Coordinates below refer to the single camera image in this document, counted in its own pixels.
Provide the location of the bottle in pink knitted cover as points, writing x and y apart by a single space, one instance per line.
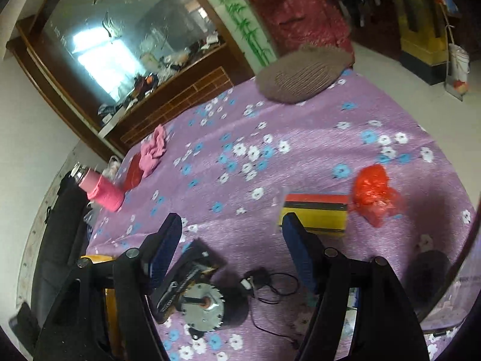
103 191

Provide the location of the multicolour striped packet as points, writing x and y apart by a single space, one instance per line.
315 214

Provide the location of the wooden mirror cabinet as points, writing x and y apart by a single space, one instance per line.
124 45

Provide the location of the red plastic bag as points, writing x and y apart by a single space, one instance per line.
375 195

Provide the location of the black sofa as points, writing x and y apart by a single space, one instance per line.
60 233

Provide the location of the red cloth item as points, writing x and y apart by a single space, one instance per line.
132 175

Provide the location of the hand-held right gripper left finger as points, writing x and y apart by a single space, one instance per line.
165 250

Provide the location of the white plastic bucket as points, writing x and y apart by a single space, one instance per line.
458 64

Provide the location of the purple floral blanket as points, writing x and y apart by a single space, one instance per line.
300 139

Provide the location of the pink knitted piece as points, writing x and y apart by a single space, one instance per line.
154 150

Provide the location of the brown knitted cushion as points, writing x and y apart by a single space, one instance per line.
304 75

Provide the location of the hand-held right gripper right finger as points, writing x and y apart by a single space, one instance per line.
297 250

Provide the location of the golden cabinet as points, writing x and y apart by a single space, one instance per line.
421 18

